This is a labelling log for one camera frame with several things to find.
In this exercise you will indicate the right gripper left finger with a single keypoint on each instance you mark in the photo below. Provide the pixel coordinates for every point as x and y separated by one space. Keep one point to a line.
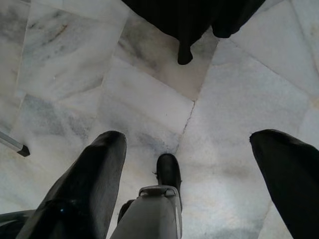
87 186

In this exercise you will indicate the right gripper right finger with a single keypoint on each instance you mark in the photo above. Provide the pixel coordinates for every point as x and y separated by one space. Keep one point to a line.
294 179

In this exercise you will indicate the silver clothes rack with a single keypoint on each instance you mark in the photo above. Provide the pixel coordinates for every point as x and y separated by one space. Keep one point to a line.
17 147

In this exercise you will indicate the black Fonemax print shirt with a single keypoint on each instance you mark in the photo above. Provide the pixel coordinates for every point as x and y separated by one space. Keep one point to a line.
184 20

